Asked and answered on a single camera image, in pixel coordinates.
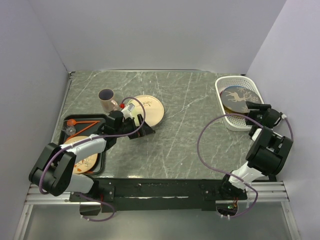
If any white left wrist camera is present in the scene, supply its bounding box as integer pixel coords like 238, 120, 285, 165
121, 101, 137, 119

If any black plastic tray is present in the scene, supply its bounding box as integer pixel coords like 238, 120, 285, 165
58, 114, 107, 176

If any cream painted plate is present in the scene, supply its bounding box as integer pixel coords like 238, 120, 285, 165
64, 136, 98, 175

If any pink ceramic mug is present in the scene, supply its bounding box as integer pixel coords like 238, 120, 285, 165
98, 88, 120, 113

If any white perforated plastic bin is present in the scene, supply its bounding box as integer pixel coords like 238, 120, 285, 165
215, 75, 264, 132

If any clear glass small object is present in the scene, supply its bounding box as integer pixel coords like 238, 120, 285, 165
62, 125, 76, 136

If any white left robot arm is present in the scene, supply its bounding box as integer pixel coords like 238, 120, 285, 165
28, 110, 156, 197

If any woven bamboo plate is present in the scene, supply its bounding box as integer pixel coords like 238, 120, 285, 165
223, 106, 237, 114

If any black table front frame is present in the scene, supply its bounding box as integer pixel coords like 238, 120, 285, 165
69, 174, 248, 213

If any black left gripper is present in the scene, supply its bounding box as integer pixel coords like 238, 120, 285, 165
115, 114, 155, 139

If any orange plastic chopsticks tool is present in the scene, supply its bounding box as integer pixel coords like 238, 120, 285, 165
66, 118, 100, 140

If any clear glass plate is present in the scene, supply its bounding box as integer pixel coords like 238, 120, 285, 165
220, 86, 262, 114

